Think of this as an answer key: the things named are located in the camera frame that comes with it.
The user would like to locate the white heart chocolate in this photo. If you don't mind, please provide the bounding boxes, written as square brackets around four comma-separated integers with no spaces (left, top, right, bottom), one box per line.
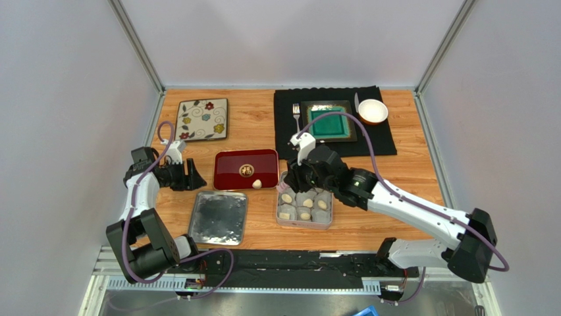
[302,199,313,208]
[252,179,263,190]

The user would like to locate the red lacquer tray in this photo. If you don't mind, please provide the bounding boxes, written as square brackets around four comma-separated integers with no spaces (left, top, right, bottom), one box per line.
[213,149,279,191]

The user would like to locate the pink handled metal tongs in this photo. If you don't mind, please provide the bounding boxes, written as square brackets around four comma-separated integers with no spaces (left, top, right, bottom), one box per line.
[276,181,290,194]

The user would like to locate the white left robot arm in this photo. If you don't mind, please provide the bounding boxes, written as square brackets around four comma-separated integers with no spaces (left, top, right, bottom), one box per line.
[106,141,207,284]

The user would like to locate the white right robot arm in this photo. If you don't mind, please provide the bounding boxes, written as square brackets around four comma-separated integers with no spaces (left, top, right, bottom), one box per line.
[284,145,498,283]

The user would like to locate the green square plate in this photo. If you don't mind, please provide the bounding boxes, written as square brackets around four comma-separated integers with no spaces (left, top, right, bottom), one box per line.
[301,100,358,142]

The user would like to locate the pink metal tin box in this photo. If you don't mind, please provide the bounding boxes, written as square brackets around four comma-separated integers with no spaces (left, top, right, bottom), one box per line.
[275,171,333,230]

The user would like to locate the silver tin lid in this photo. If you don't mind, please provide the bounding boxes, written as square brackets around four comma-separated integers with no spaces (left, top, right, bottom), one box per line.
[188,191,248,246]

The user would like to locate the black cloth placemat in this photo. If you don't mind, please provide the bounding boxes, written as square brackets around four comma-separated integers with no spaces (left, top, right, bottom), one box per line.
[273,85,398,161]

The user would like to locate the floral square plate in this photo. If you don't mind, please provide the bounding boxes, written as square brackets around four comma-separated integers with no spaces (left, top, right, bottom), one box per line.
[175,98,229,142]

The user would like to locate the silver fork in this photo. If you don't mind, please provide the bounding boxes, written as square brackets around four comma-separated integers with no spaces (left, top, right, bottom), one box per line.
[292,103,300,133]

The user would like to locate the white orange bowl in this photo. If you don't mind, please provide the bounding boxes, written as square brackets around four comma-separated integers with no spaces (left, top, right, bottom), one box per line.
[358,99,388,125]

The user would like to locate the silver knife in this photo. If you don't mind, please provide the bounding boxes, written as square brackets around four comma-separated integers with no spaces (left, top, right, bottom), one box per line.
[354,92,363,123]

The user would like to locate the blue plastic object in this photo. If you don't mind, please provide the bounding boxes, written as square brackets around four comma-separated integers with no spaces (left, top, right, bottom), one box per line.
[352,305,379,316]

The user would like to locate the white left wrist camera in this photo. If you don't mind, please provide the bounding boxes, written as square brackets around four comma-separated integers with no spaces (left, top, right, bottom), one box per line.
[163,140,186,165]

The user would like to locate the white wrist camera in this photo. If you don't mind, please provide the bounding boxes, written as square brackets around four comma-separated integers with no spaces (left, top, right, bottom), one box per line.
[290,132,316,165]
[163,140,186,165]

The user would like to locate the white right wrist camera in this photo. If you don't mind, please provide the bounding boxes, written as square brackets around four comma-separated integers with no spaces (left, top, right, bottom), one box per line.
[290,132,316,165]

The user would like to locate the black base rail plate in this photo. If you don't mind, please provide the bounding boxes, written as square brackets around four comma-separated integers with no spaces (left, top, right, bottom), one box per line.
[171,250,420,289]

